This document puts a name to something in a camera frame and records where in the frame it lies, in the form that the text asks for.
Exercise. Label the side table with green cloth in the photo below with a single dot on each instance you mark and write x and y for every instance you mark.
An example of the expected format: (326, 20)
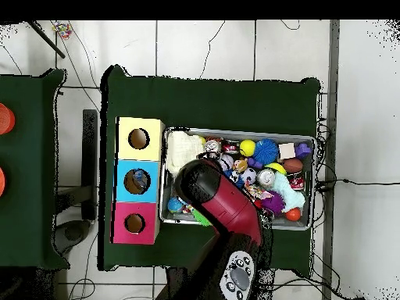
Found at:
(28, 140)

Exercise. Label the bag of colourful beads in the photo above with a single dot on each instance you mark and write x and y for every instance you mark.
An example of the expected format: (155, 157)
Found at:
(64, 31)

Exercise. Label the green spiky rubber ball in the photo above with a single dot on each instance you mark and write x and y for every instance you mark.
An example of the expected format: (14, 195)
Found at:
(201, 220)

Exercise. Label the blue spiky ball with eyes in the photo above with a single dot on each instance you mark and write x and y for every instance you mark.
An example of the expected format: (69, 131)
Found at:
(265, 150)

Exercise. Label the crushed clear plastic bottle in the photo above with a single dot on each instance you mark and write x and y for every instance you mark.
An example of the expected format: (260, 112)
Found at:
(139, 179)

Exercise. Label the orange ball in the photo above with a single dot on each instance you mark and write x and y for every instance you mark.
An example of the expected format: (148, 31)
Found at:
(1, 181)

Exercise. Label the brown toy football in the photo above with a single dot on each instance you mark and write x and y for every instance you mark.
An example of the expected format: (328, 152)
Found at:
(293, 165)

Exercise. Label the cream waffle cloth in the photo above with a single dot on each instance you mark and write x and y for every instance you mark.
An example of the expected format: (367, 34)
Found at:
(181, 150)

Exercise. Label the wooden box with three holes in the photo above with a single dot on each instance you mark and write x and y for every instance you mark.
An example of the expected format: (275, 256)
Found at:
(150, 193)

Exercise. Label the orange ridged cup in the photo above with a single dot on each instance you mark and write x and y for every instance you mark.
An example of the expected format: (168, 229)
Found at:
(6, 118)

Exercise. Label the plain wooden block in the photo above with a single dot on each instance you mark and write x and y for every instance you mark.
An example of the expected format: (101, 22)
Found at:
(286, 150)

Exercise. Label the purple spiky rubber ball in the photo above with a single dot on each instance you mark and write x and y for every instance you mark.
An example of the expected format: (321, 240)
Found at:
(273, 202)

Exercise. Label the opened silver drink can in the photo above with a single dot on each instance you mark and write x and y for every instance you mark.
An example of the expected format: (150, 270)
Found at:
(212, 147)

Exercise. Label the black rod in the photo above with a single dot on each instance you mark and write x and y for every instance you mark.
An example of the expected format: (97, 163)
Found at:
(47, 40)

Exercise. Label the white baseball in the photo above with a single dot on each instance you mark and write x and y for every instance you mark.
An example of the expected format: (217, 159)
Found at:
(226, 162)

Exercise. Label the orange plush toy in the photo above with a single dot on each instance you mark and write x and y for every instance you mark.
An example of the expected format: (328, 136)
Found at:
(240, 165)

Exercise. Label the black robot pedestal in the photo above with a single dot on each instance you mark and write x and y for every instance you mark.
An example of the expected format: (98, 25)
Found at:
(175, 287)

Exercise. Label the mint knitted cloth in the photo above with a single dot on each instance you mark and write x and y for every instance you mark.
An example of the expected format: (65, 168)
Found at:
(289, 190)

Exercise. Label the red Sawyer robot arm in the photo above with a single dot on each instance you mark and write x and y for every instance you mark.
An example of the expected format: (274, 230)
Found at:
(228, 203)

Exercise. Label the black upright panel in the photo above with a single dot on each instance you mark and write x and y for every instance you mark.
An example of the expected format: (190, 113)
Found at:
(89, 156)

